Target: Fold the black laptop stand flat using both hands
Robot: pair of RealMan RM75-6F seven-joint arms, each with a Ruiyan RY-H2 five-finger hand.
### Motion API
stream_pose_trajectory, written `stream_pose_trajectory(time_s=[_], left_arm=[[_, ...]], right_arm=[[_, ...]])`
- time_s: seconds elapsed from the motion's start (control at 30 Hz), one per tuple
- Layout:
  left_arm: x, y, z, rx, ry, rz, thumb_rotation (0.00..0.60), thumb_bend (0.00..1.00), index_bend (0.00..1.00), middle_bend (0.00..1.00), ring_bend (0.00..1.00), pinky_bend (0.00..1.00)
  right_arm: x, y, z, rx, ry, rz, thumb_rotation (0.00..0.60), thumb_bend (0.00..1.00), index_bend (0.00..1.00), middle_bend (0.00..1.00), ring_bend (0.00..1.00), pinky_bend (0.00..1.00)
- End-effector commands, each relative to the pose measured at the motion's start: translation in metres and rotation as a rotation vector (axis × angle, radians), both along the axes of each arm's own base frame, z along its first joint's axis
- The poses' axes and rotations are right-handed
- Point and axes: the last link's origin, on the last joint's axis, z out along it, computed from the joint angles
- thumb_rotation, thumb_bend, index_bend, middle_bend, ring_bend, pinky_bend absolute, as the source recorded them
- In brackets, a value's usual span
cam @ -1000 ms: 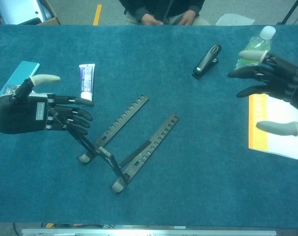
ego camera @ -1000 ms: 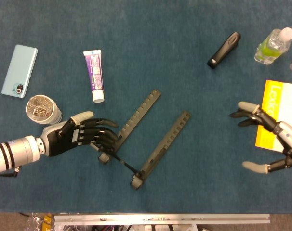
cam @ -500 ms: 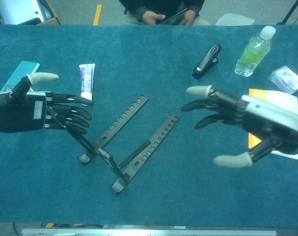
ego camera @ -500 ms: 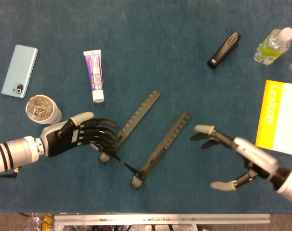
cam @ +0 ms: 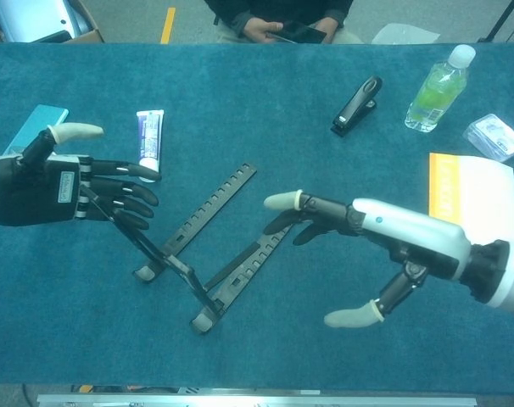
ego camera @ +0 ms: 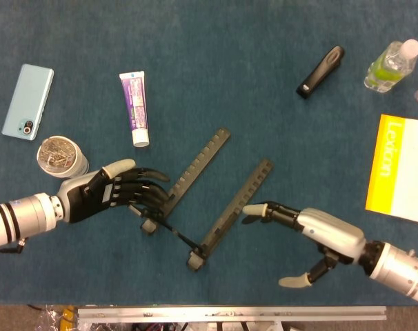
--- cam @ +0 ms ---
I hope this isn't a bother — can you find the black stapler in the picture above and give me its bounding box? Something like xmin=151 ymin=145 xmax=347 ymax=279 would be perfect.
xmin=330 ymin=75 xmax=384 ymax=137

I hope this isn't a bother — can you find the black folding laptop stand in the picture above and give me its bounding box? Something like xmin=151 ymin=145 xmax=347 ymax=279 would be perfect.
xmin=85 ymin=160 xmax=296 ymax=336

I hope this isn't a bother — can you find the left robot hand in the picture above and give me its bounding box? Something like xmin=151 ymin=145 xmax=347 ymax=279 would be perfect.
xmin=0 ymin=122 xmax=163 ymax=232

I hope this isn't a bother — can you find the light blue smartphone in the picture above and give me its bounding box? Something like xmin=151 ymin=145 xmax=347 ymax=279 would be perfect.
xmin=2 ymin=104 xmax=70 ymax=158

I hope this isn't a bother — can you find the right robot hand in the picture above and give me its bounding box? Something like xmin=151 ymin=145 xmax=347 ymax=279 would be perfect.
xmin=263 ymin=189 xmax=472 ymax=330

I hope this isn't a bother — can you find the cardboard box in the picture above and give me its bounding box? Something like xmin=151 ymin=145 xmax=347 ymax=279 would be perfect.
xmin=0 ymin=0 xmax=105 ymax=44

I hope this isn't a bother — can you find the clear plastic card box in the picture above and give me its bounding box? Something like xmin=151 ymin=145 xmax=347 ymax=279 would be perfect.
xmin=462 ymin=113 xmax=514 ymax=164

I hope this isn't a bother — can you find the black tripod leg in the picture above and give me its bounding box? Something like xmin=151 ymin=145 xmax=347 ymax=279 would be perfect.
xmin=477 ymin=0 xmax=514 ymax=43

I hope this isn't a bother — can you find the black smartphone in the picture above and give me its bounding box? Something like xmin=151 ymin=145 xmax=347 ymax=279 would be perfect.
xmin=273 ymin=23 xmax=328 ymax=44

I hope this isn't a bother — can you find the yellow white Lexicon notebook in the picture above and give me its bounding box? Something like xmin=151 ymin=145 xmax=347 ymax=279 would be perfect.
xmin=427 ymin=152 xmax=514 ymax=247

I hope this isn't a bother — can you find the clear bottle green liquid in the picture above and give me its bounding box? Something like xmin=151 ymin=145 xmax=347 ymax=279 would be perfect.
xmin=404 ymin=43 xmax=478 ymax=133

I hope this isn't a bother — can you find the seated person dark jacket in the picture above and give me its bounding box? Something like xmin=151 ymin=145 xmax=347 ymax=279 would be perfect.
xmin=204 ymin=0 xmax=355 ymax=46

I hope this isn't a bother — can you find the blue carpet table cloth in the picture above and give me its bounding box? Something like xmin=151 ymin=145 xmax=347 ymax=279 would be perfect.
xmin=0 ymin=41 xmax=514 ymax=389

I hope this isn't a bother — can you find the purple white toothpaste tube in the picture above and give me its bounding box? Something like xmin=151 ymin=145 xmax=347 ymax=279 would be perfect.
xmin=136 ymin=109 xmax=165 ymax=184

